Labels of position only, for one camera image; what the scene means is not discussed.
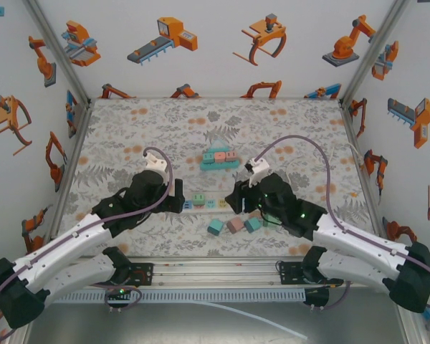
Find aluminium side rail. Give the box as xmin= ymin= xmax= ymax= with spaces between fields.
xmin=42 ymin=102 xmax=94 ymax=257
xmin=338 ymin=100 xmax=393 ymax=248

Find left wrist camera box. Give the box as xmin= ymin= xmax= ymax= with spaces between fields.
xmin=144 ymin=152 xmax=167 ymax=172

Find thin white cable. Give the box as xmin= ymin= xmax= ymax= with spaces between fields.
xmin=285 ymin=141 xmax=366 ymax=189

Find floral table cloth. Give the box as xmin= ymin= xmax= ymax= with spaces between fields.
xmin=48 ymin=98 xmax=388 ymax=257

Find black controller board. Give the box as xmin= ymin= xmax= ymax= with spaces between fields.
xmin=303 ymin=286 xmax=330 ymax=311
xmin=105 ymin=285 xmax=132 ymax=312

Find aluminium corner post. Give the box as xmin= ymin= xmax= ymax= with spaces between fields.
xmin=338 ymin=0 xmax=411 ymax=105
xmin=21 ymin=0 xmax=93 ymax=107

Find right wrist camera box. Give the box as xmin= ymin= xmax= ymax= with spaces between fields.
xmin=244 ymin=156 xmax=271 ymax=188

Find white plastic tube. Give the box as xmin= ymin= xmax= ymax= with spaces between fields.
xmin=186 ymin=300 xmax=309 ymax=341

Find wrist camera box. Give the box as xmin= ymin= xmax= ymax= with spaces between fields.
xmin=144 ymin=152 xmax=167 ymax=172
xmin=244 ymin=156 xmax=271 ymax=188

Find white slotted cable duct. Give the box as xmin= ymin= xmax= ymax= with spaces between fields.
xmin=52 ymin=289 xmax=306 ymax=304

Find teal triangular power strip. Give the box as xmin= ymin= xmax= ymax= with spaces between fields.
xmin=199 ymin=138 xmax=242 ymax=172

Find white power strip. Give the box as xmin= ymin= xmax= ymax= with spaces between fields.
xmin=181 ymin=193 xmax=262 ymax=218

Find aluminium frame rail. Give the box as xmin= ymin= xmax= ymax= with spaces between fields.
xmin=44 ymin=254 xmax=398 ymax=290

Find grey metal base panel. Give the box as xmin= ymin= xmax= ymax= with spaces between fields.
xmin=21 ymin=302 xmax=406 ymax=344

